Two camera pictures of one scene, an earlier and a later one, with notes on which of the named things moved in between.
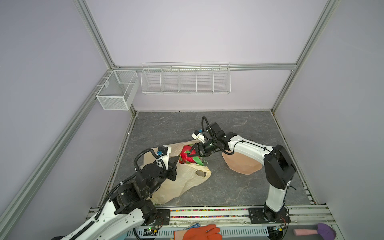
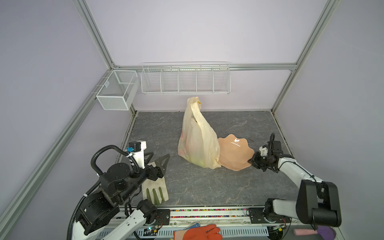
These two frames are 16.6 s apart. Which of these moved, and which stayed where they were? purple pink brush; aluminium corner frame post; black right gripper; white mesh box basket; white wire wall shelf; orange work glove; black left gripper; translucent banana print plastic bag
Moved: black left gripper; translucent banana print plastic bag; black right gripper
Stayed: white wire wall shelf; white mesh box basket; purple pink brush; orange work glove; aluminium corner frame post
